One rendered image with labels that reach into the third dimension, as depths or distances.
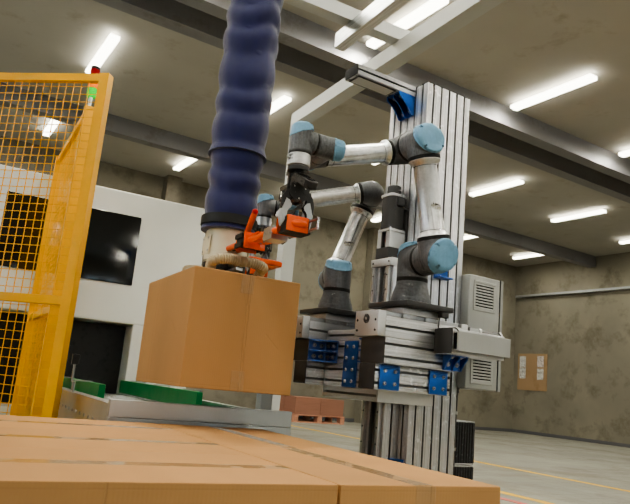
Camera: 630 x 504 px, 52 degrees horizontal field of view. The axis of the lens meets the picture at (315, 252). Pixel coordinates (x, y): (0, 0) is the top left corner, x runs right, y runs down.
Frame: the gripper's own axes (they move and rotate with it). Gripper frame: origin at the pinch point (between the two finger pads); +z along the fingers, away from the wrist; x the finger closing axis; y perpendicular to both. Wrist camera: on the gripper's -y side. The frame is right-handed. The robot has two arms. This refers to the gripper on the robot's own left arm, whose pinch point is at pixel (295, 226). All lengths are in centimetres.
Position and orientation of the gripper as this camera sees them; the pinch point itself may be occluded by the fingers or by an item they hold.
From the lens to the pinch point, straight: 206.3
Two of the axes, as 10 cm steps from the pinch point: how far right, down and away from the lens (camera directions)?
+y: -4.8, 1.5, 8.6
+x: -8.7, -1.8, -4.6
